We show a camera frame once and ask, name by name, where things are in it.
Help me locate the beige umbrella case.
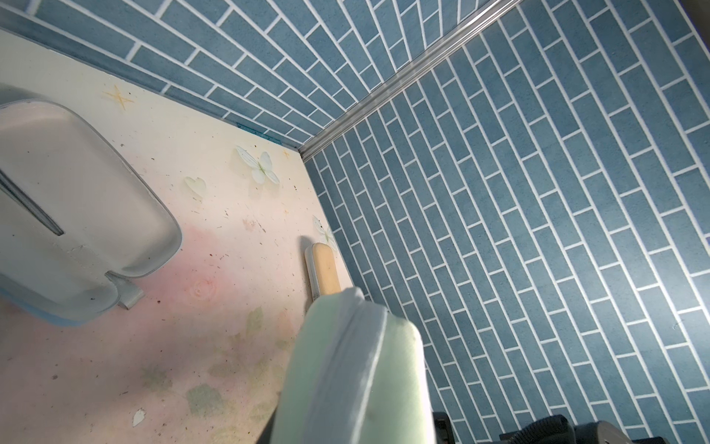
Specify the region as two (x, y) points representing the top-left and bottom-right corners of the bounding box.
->
(304, 242), (342, 302)

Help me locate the mint green umbrella case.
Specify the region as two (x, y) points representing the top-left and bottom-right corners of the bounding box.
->
(269, 288), (436, 443)

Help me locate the blue umbrella case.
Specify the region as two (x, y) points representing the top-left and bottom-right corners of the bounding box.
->
(1, 85), (182, 326)

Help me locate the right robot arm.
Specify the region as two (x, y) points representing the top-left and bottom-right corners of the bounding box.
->
(498, 414), (669, 444)

